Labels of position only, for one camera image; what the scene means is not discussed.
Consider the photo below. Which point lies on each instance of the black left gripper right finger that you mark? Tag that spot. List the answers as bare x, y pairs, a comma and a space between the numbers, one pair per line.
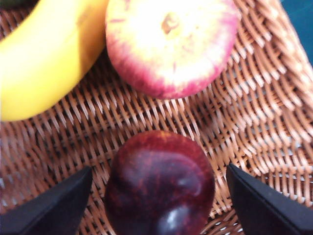
269, 213

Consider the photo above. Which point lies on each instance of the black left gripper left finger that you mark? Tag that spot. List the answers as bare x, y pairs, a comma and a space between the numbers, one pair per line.
49, 213

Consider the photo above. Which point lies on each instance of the dark purple plum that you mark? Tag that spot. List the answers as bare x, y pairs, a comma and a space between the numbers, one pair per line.
159, 183

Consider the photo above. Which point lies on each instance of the brown wicker basket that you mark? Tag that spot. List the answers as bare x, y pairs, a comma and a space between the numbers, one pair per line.
244, 110

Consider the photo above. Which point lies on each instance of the yellow banana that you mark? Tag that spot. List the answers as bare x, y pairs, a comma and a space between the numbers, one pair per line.
44, 63

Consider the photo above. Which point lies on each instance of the red apple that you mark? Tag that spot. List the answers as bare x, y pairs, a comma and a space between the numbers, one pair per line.
171, 49

